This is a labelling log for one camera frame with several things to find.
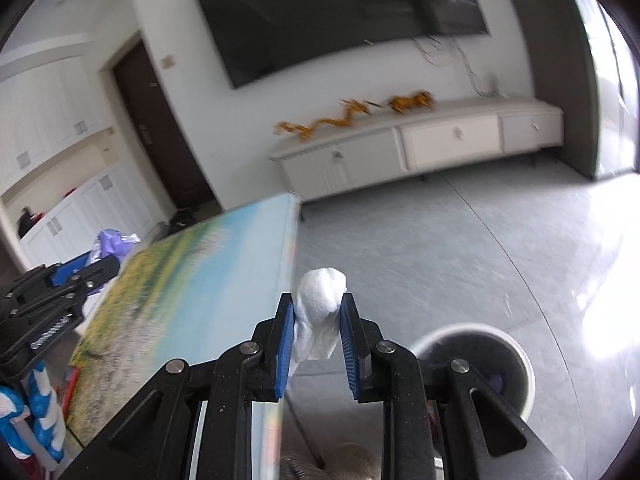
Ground long golden dragon figurine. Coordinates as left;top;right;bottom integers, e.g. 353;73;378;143
274;99;383;142

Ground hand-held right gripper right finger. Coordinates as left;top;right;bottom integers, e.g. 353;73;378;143
341;293;571;480

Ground black bag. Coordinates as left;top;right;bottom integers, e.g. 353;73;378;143
167;207;199;229

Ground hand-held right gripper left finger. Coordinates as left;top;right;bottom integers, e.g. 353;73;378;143
62;293;297;480

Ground table with printed landscape top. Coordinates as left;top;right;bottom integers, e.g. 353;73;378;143
62;192;304;480

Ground white low cupboards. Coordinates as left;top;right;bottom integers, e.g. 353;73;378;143
20;162;156;267

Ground short golden dragon figurine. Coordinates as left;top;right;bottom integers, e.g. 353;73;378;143
387;90;437;113

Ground white round trash bin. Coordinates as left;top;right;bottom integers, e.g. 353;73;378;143
407;323;536;423

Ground person's left forearm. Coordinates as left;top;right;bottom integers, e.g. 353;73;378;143
0;360;68;467

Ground television cables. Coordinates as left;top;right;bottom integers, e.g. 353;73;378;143
412;35;506;98

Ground black wall television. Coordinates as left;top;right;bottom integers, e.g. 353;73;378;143
191;0;490;91

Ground purple wrapper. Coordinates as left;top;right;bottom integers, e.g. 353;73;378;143
89;229;142;266

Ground white tissue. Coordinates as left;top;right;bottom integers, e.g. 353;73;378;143
289;266;349;379

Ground white wall cupboards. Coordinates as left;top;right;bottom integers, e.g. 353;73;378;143
0;52;119;186

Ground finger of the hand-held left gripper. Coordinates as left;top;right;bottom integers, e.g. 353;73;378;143
22;254;101;295
50;256;122;312

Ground white television cabinet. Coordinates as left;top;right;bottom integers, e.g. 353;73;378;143
270;95;566;204

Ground dark brown door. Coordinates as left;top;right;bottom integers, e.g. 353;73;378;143
112;40;217;211

